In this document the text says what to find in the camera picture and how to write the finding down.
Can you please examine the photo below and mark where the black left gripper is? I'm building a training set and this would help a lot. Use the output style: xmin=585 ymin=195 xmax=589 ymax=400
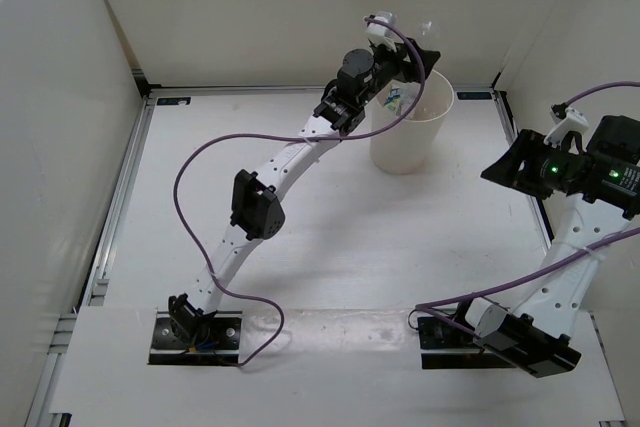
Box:
xmin=358 ymin=39 xmax=439 ymax=108

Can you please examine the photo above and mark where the clear unlabeled plastic bottle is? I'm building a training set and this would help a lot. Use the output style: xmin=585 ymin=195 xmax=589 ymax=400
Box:
xmin=412 ymin=16 xmax=440 ymax=121

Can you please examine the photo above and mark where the clear bottle green white label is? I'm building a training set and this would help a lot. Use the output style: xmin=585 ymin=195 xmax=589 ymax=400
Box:
xmin=383 ymin=86 xmax=416 ymax=117

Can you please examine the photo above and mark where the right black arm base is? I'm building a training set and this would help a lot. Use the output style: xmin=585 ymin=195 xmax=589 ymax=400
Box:
xmin=417 ymin=316 xmax=512 ymax=370

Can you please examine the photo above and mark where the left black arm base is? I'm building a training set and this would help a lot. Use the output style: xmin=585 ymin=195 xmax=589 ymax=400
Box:
xmin=148 ymin=311 xmax=242 ymax=367

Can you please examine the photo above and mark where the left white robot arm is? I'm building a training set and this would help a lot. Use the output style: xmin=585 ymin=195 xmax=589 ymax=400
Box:
xmin=168 ymin=40 xmax=441 ymax=347

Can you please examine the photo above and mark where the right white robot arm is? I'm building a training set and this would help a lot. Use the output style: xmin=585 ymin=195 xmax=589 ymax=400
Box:
xmin=449 ymin=116 xmax=639 ymax=378

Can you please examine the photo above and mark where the white round bin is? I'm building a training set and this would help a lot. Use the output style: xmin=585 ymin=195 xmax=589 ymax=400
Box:
xmin=370 ymin=71 xmax=454 ymax=175

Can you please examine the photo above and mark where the black XDOF label right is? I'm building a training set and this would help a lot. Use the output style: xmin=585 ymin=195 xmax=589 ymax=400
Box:
xmin=456 ymin=91 xmax=493 ymax=101

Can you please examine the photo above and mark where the black xdof label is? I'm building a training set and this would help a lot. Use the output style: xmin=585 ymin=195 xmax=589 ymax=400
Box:
xmin=156 ymin=97 xmax=191 ymax=106
xmin=456 ymin=91 xmax=493 ymax=101

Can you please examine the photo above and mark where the black XDOF label left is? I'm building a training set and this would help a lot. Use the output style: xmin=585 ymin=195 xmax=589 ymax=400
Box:
xmin=156 ymin=97 xmax=191 ymax=106

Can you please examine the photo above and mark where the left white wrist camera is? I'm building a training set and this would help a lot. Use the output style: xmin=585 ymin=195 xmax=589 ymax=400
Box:
xmin=363 ymin=11 xmax=397 ymax=53

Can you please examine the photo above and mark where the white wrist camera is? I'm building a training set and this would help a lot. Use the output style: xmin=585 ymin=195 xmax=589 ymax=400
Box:
xmin=363 ymin=11 xmax=397 ymax=53
xmin=544 ymin=103 xmax=589 ymax=147

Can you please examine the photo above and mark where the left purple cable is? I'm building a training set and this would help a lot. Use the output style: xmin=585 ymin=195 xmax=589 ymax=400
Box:
xmin=173 ymin=16 xmax=428 ymax=367

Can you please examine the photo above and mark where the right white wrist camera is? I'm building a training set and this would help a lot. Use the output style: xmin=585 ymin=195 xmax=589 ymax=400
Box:
xmin=544 ymin=103 xmax=589 ymax=147

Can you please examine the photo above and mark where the aluminium table frame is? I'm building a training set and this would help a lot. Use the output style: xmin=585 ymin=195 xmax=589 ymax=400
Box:
xmin=27 ymin=85 xmax=626 ymax=426

